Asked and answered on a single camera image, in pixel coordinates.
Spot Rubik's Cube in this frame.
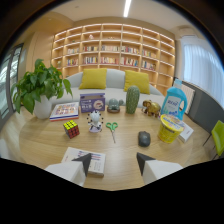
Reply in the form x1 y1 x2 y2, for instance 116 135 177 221
62 119 81 140

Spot white book with striped cover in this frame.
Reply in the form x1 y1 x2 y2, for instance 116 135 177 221
60 146 107 178

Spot grey computer mouse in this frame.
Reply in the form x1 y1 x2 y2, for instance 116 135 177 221
137 130 152 148

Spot yellow instant noodle cup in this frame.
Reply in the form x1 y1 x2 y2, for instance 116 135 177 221
157 114 186 145

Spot white flat box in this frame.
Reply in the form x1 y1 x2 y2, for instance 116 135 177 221
177 121 195 144

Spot white spiky figurine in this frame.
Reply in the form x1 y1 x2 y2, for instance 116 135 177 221
86 110 105 134

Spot colourful picture book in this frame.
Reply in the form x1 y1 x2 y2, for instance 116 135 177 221
49 101 80 122

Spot golden elephant figurine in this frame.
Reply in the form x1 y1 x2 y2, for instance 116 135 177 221
141 99 162 118

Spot blue detergent bottle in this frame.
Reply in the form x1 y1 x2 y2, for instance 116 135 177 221
160 78 188 121

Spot lime green chair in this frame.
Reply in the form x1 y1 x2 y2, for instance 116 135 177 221
202 119 224 160

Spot purple box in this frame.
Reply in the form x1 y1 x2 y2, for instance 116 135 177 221
79 92 107 114

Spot green cactus ornament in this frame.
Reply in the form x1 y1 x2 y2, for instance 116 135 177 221
125 84 141 115

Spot small grey green figurine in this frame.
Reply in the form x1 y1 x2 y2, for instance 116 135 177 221
106 97 125 114

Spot white radiator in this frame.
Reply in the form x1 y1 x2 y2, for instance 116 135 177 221
181 83 196 115

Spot green plant in white pot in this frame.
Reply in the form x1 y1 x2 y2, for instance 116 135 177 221
10 58 74 120

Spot yellow cushion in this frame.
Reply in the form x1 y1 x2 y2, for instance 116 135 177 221
78 67 108 91
123 69 151 96

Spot grey sofa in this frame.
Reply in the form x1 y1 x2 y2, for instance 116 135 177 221
50 68 167 109

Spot white curtain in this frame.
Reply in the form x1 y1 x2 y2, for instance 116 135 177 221
181 43 224 110

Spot ceiling light strip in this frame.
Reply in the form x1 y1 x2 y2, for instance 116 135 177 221
122 0 133 19

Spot green handled scissors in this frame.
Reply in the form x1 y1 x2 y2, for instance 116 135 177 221
105 121 119 144

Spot wooden bookshelf wall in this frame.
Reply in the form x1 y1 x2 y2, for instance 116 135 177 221
50 22 176 98

